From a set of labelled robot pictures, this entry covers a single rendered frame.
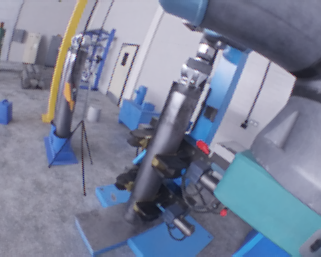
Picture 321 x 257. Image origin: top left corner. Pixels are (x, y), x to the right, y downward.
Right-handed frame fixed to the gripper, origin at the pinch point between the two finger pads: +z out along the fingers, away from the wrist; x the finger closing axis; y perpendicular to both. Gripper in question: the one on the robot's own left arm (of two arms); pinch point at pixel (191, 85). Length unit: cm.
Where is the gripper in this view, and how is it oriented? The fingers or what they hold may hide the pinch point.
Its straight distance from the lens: 85.5
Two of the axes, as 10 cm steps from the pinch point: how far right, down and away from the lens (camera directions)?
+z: -3.5, 8.9, 3.1
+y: 1.3, -2.8, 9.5
